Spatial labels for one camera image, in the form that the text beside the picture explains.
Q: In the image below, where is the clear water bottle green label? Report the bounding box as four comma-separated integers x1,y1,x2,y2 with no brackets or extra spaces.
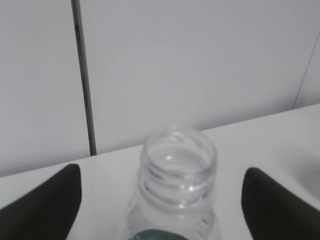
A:
126,126,221,240

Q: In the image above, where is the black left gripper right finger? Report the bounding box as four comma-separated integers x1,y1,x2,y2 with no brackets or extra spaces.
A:
242,167,320,240

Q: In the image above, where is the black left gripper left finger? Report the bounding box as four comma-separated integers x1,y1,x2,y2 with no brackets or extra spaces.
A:
0,164,82,240

